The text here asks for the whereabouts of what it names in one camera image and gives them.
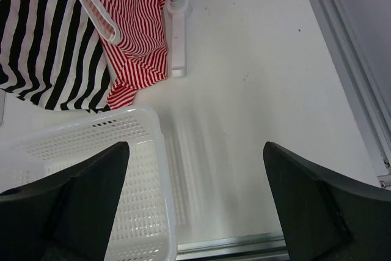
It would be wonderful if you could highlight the white metal clothes rack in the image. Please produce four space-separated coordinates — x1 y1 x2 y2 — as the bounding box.
166 0 192 78

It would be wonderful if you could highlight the red white striped tank top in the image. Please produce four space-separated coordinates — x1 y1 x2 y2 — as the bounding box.
79 0 168 109

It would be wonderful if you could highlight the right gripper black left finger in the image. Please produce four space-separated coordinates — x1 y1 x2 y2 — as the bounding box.
1 142 130 260

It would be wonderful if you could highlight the white perforated plastic basket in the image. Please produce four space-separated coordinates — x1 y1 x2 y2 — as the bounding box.
0 105 178 261

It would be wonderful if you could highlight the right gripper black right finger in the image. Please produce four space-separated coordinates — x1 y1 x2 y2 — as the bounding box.
263 142 390 260

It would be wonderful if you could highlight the black white striped tank top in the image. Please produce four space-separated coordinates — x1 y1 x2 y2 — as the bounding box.
1 0 112 112

